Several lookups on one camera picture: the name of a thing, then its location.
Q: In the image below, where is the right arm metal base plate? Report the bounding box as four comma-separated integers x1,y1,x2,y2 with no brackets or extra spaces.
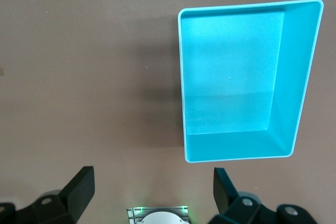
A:
127,205,190,224

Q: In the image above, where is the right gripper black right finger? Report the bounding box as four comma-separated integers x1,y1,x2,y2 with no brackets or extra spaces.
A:
208,167,320,224

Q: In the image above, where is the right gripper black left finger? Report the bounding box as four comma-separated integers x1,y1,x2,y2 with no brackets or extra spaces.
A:
0,165,96,224

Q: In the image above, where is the turquoise plastic bin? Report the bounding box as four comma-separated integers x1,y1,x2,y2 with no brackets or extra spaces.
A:
177,0,324,163

